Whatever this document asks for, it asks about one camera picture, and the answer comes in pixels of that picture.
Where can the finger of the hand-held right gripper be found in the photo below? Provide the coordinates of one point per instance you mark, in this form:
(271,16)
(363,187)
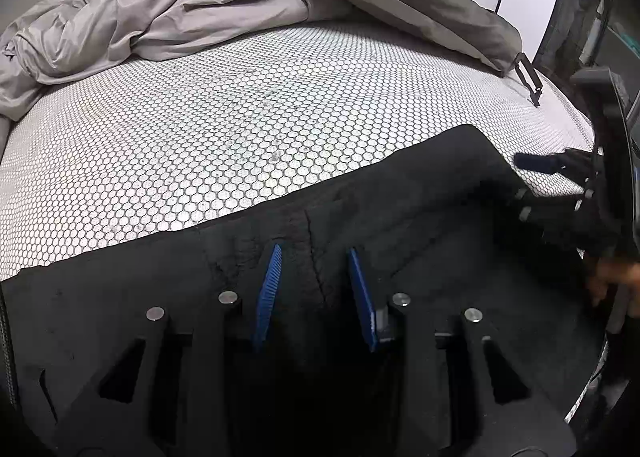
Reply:
(555,217)
(540,162)

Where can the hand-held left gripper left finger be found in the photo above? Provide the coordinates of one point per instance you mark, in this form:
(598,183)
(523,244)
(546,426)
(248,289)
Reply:
(267,297)

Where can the dark grey blanket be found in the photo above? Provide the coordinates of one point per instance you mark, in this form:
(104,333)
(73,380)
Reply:
(400,2)

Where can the bed with honeycomb sheet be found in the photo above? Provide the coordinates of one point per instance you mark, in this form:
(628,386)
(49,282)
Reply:
(250,137)

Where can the black pants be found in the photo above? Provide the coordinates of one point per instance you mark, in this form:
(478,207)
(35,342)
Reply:
(150,277)

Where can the person's right hand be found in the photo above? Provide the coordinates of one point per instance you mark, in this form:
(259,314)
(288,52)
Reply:
(607,274)

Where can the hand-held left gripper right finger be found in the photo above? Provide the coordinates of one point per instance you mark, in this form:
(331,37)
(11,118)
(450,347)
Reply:
(362,297)

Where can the light grey duvet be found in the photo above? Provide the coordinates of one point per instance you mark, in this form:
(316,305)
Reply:
(125,22)

